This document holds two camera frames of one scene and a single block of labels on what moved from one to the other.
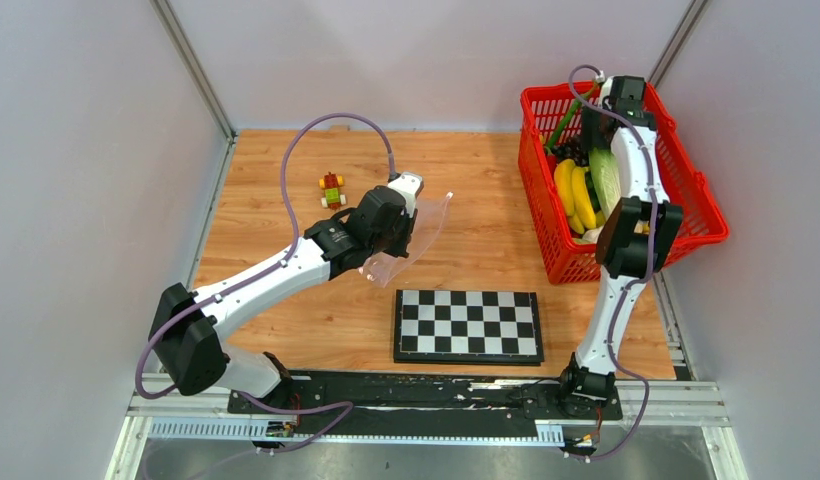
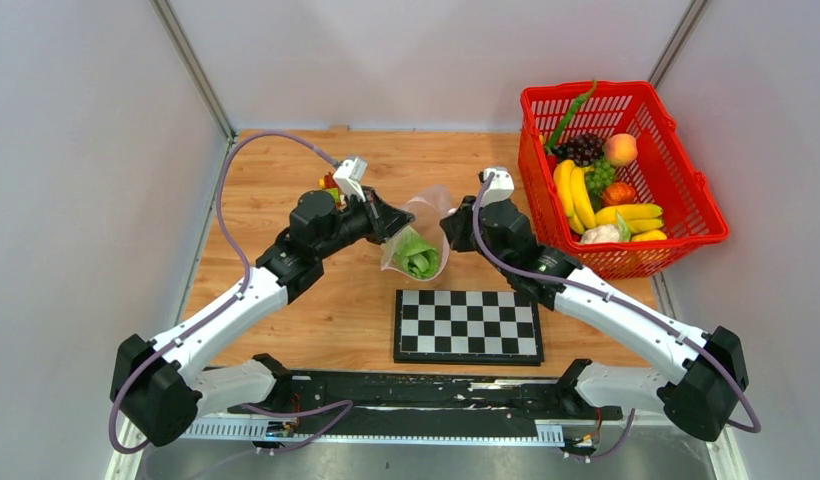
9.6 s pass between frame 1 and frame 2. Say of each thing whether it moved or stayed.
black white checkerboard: stayed
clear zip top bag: moved
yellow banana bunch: stayed
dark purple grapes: stayed
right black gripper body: moved
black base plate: stayed
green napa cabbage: moved
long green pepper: stayed
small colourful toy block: stayed
